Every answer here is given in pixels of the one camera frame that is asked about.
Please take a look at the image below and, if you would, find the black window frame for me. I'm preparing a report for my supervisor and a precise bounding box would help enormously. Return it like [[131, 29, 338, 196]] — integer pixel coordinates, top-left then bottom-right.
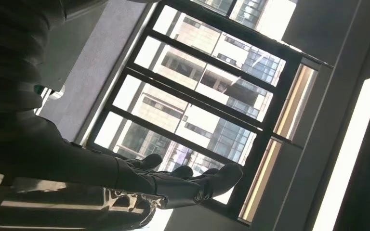
[[86, 0, 304, 221]]

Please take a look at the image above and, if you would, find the building outside window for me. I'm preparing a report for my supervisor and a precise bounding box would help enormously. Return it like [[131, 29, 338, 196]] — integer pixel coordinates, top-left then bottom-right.
[[95, 0, 297, 205]]

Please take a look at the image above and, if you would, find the long ceiling light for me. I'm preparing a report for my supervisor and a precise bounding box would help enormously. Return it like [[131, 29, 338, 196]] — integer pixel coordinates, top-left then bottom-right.
[[312, 74, 370, 231]]

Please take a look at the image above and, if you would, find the electronic scale with steel tray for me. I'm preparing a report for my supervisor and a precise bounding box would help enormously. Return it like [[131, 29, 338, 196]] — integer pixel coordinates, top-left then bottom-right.
[[0, 170, 167, 231]]

